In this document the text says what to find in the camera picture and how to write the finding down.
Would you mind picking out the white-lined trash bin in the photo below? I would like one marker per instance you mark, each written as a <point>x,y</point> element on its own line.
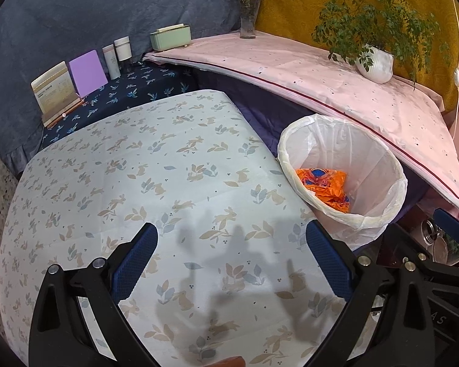
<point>352,145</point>

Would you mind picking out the glass vase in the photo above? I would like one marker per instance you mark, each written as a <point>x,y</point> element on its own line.
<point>248,25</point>

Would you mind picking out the blue-grey cloth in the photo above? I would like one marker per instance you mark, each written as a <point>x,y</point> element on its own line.
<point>80,11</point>

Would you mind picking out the green leafy plant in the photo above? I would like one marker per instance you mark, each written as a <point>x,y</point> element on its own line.
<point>367,11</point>

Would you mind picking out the yellow cloth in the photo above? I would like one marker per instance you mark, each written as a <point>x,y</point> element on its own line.
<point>290,11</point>

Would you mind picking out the pink printed tablecloth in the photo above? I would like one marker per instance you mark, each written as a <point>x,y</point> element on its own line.
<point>290,72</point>

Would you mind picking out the white tube bottle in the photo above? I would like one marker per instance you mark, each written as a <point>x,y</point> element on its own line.
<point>111,63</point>

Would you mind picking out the white round jar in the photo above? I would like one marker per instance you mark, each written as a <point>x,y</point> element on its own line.
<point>123,49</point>

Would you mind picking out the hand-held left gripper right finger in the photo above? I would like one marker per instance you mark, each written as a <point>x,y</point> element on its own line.
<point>329,263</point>

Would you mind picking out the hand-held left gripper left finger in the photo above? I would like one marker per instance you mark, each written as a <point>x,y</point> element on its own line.
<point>137,260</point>

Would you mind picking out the white ribbed plant pot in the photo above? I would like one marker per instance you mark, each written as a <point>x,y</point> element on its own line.
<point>376,65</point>

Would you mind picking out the purple card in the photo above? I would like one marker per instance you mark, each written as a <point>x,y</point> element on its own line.
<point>88,72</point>

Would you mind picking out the white rabbit print cloth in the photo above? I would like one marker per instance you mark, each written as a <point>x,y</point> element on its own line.
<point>137,153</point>

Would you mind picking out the navy floral cloth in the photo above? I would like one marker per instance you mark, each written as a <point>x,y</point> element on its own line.
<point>137,84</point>

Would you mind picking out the orange plastic wrapper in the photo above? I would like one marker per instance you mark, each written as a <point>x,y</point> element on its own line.
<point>325,183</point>

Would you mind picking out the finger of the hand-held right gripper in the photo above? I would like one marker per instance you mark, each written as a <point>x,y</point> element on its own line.
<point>447,275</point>
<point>449,223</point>

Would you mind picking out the wooden book stand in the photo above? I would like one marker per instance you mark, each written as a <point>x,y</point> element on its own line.
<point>61,116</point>

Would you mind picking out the dark purple cloth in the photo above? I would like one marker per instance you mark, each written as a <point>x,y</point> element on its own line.
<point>260,111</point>

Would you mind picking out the white trash bin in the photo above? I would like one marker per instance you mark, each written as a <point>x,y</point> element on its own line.
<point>367,237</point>

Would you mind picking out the green tissue box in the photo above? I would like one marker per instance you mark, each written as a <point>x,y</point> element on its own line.
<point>170,40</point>

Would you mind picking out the small orange object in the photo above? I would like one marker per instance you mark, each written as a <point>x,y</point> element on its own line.
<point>231,362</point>

